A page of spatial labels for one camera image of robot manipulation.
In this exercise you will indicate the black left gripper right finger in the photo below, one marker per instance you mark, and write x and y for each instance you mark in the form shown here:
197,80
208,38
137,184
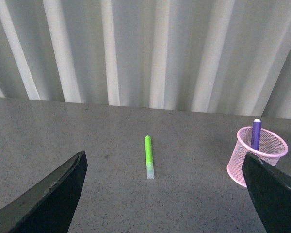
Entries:
270,192

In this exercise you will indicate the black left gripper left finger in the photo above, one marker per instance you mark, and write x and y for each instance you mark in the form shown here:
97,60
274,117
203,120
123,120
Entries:
49,206

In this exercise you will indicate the purple marker pen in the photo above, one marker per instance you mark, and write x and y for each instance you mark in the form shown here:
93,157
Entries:
255,137

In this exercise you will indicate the pink mesh pen cup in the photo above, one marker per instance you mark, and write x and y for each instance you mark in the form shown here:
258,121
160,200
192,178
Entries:
271,148

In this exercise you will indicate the green marker pen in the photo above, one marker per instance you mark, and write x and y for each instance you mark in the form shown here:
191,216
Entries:
149,158

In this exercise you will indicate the white pleated curtain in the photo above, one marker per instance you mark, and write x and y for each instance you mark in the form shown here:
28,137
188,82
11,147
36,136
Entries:
215,56

